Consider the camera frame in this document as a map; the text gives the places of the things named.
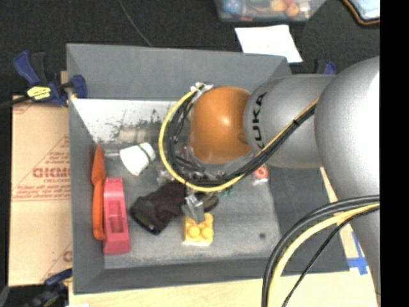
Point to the pink plastic tape dispenser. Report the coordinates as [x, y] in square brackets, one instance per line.
[115, 216]

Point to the orange plastic knife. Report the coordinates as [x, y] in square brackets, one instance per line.
[98, 187]

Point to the grey metal bin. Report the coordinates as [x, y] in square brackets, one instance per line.
[236, 235]

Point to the white cup with green stripe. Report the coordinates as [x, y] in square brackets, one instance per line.
[137, 159]

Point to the yellow toy brick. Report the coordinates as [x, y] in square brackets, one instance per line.
[198, 233]

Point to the brown cardboard board, red print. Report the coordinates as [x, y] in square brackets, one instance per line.
[38, 177]

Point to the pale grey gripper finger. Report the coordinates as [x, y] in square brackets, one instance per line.
[199, 211]
[188, 208]

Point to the dark brown cloth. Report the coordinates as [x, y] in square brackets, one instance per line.
[159, 205]

